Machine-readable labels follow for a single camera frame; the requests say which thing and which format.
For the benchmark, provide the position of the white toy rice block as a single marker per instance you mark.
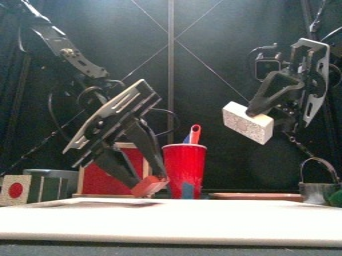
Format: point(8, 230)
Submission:
point(247, 123)

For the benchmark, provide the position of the red toy salmon slice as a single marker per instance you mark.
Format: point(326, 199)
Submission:
point(149, 186)

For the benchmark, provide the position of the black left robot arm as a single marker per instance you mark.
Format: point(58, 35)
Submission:
point(67, 50)

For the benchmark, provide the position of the green toy sushi roll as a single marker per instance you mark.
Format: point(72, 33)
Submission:
point(27, 190)

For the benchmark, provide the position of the wooden box with red front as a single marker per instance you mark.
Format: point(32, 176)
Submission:
point(95, 181)

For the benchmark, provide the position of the blue measuring spoon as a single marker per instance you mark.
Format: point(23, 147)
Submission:
point(186, 140)

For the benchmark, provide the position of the red plastic cup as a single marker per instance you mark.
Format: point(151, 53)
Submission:
point(185, 163)

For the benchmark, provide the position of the red measuring spoon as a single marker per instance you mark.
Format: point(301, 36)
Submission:
point(195, 133)

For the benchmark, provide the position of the white cutting board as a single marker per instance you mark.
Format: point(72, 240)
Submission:
point(169, 223)

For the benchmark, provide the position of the pink plastic tray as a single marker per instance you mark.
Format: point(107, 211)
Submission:
point(254, 196)

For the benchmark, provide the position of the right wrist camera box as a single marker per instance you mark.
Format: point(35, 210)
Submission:
point(267, 68)

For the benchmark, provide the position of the black vertical frame pole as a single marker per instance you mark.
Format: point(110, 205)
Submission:
point(170, 50)

